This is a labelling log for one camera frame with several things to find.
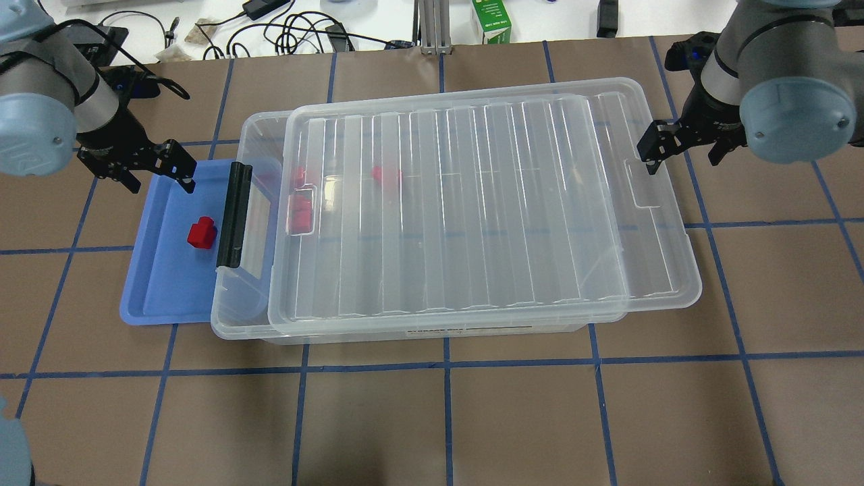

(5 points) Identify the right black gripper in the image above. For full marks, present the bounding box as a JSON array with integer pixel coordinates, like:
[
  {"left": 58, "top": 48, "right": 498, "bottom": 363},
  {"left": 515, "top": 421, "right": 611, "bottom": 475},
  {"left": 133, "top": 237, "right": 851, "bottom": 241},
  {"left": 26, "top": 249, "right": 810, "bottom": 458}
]
[{"left": 637, "top": 94, "right": 748, "bottom": 176}]

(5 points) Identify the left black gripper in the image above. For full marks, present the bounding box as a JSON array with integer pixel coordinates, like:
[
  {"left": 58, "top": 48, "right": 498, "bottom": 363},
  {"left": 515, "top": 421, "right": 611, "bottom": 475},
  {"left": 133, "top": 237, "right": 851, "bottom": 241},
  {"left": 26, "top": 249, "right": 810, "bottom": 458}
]
[{"left": 76, "top": 128, "right": 197, "bottom": 194}]

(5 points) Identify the red block from tray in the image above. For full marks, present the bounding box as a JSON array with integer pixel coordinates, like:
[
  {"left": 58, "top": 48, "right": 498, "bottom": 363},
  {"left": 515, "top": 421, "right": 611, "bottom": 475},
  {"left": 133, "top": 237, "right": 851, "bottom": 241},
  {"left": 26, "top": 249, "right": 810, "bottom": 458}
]
[{"left": 186, "top": 216, "right": 218, "bottom": 250}]

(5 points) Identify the clear plastic box lid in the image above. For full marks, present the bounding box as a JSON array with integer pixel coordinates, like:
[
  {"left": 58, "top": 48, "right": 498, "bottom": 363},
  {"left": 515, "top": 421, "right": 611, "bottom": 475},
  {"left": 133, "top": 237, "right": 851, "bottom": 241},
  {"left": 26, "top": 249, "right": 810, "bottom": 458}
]
[{"left": 268, "top": 77, "right": 703, "bottom": 340}]

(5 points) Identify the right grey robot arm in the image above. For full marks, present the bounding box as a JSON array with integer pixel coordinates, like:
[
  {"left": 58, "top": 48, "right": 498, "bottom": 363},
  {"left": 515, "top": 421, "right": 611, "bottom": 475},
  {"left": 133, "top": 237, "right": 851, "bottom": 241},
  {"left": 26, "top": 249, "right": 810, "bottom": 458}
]
[{"left": 637, "top": 1, "right": 863, "bottom": 174}]

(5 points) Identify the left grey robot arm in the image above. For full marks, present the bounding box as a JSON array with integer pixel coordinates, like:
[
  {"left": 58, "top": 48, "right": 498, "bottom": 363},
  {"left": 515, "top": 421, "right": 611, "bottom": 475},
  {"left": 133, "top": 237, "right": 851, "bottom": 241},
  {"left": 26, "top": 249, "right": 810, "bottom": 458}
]
[{"left": 1, "top": 1, "right": 196, "bottom": 194}]

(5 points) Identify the clear plastic storage box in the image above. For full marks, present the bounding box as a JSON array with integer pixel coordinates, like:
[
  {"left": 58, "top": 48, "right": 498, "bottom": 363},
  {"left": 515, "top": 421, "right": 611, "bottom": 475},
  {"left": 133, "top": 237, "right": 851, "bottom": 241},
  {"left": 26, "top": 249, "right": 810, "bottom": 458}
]
[{"left": 211, "top": 105, "right": 630, "bottom": 344}]

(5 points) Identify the blue plastic tray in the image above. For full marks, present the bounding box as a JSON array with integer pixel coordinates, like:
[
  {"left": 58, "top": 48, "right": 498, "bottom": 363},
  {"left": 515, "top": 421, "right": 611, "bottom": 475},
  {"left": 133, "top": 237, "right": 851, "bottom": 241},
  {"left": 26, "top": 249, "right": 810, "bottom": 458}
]
[{"left": 119, "top": 159, "right": 281, "bottom": 327}]

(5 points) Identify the black device on table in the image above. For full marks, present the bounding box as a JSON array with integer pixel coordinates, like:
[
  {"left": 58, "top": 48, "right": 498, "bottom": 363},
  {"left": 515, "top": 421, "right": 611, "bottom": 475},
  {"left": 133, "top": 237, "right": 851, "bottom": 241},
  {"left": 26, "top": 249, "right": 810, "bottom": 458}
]
[{"left": 596, "top": 0, "right": 618, "bottom": 38}]

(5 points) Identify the black power adapter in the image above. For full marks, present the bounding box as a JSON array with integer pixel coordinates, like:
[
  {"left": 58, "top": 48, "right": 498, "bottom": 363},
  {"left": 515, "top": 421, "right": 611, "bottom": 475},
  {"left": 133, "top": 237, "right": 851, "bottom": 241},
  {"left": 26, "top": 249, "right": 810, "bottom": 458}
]
[{"left": 242, "top": 0, "right": 292, "bottom": 20}]

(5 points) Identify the green white carton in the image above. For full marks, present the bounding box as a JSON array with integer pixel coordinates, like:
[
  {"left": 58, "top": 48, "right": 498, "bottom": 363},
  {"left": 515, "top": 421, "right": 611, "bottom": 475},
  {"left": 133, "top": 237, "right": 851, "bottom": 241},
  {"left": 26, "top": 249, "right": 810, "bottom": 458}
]
[{"left": 470, "top": 0, "right": 513, "bottom": 45}]

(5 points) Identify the black cable bundle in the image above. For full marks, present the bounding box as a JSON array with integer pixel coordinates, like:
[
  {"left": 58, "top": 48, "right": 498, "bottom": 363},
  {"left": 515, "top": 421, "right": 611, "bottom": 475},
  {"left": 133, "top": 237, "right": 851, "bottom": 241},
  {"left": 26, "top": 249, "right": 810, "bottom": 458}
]
[{"left": 196, "top": 10, "right": 416, "bottom": 60}]

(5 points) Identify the aluminium frame post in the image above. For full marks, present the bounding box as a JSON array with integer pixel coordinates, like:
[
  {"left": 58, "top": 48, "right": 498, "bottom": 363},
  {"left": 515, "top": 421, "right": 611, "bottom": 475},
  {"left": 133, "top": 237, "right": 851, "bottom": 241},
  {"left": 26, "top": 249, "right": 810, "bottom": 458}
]
[{"left": 413, "top": 0, "right": 452, "bottom": 55}]

